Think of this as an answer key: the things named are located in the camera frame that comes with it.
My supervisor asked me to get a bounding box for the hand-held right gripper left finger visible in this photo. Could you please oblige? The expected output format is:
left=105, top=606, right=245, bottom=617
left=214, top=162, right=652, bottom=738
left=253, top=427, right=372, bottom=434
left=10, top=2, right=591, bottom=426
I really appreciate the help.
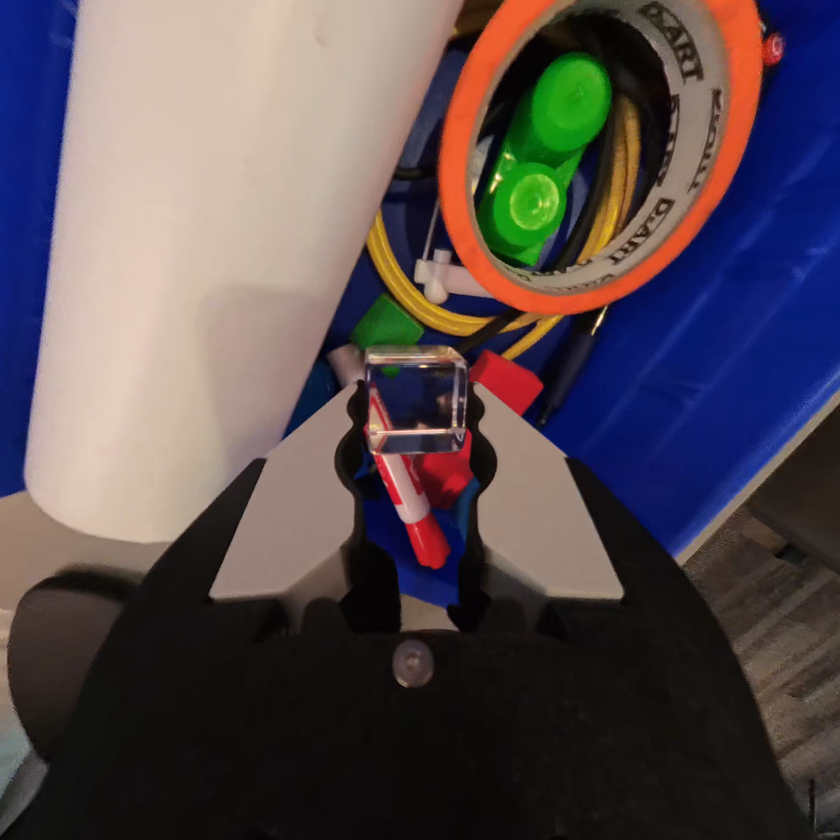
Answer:
left=209, top=382, right=403, bottom=634

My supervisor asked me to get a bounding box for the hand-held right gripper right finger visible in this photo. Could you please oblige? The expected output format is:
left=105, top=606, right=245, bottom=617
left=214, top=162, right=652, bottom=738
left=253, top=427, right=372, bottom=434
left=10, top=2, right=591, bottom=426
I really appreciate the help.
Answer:
left=445, top=382, right=626, bottom=632

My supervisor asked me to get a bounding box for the clear acrylic cube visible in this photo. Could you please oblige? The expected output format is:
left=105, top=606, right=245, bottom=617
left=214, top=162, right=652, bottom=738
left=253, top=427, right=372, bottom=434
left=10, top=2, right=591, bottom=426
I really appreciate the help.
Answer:
left=364, top=346, right=471, bottom=455

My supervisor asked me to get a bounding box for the blue plastic bin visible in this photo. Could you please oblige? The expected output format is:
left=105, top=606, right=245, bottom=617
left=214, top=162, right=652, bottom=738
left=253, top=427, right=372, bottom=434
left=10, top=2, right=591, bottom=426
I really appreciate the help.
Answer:
left=0, top=0, right=840, bottom=606

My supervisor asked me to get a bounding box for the red block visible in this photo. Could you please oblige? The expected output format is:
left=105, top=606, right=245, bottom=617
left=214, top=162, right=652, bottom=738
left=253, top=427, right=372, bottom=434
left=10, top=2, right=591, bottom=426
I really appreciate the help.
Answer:
left=420, top=446, right=475, bottom=511
left=469, top=350, right=545, bottom=416

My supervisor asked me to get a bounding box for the red marker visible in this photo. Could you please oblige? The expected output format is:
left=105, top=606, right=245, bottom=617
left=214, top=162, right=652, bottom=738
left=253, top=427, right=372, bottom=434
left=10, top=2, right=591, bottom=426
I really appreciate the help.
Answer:
left=367, top=394, right=452, bottom=570

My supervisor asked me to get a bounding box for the dark blue pen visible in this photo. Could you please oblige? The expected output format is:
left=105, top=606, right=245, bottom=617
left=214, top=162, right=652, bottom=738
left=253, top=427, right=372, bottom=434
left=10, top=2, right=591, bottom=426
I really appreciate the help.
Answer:
left=537, top=307, right=609, bottom=429

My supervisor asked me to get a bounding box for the small white plastic piece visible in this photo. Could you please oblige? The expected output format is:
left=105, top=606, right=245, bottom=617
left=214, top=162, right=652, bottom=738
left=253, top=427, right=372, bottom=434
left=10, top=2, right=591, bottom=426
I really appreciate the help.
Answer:
left=327, top=346, right=367, bottom=396

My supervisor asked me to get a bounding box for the green block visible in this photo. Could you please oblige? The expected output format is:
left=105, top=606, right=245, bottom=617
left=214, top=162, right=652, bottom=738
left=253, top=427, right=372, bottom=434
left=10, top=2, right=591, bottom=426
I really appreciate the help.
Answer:
left=349, top=294, right=425, bottom=370

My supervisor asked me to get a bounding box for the white plastic clip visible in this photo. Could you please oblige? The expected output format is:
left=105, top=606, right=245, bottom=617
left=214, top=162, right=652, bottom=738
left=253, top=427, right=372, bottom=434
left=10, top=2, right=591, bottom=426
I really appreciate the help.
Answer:
left=413, top=249, right=503, bottom=304

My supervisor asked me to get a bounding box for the white cardboard tube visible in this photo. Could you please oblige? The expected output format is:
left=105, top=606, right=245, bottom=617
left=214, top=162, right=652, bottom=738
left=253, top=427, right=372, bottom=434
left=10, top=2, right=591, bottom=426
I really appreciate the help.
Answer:
left=24, top=0, right=468, bottom=546

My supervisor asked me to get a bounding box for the green plastic part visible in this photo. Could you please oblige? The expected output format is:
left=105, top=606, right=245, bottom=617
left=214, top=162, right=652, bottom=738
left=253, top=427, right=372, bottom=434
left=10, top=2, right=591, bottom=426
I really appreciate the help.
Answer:
left=475, top=52, right=614, bottom=267

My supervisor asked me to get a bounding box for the orange tape roll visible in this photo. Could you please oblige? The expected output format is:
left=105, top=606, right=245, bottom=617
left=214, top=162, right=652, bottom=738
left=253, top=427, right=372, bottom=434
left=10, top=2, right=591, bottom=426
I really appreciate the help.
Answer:
left=437, top=0, right=767, bottom=316

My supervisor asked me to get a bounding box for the yellow cable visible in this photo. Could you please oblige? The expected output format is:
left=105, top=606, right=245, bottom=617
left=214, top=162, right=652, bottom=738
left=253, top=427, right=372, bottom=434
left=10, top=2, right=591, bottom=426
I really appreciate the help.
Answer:
left=365, top=98, right=642, bottom=363

